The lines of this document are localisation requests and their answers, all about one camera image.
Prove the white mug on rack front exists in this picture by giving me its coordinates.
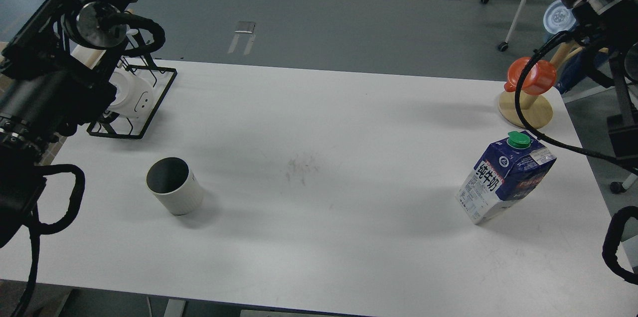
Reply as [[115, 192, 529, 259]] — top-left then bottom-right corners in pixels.
[[107, 68, 155, 119]]

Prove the blue milk carton green cap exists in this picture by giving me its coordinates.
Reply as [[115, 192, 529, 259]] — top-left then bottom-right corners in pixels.
[[454, 131, 556, 225]]

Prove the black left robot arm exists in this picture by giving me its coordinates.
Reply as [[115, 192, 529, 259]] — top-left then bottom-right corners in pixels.
[[1, 0, 165, 317]]

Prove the metal floor socket plate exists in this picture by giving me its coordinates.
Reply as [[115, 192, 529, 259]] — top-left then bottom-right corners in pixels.
[[234, 21, 257, 34]]

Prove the orange plastic cup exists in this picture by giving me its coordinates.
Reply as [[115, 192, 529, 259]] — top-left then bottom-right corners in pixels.
[[504, 57, 557, 95]]

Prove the blue plastic cup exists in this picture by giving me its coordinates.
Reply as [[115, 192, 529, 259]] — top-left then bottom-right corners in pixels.
[[543, 0, 578, 35]]

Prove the white ribbed ceramic mug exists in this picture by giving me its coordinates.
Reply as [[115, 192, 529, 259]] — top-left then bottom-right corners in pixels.
[[145, 157, 204, 215]]

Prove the black wire mug rack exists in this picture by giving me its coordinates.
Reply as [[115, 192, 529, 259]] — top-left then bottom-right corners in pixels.
[[86, 54, 178, 140]]

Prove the white mug on rack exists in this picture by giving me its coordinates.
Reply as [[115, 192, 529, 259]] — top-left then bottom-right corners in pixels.
[[107, 68, 155, 119], [71, 45, 106, 69]]

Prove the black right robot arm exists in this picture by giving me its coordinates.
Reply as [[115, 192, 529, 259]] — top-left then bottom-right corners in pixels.
[[513, 0, 637, 173]]

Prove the white mug on rack rear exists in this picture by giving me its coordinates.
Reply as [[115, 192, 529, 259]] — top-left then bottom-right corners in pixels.
[[71, 45, 106, 69]]

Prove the wooden mug tree stand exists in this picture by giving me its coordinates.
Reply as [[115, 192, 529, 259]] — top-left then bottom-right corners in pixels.
[[498, 42, 583, 129]]

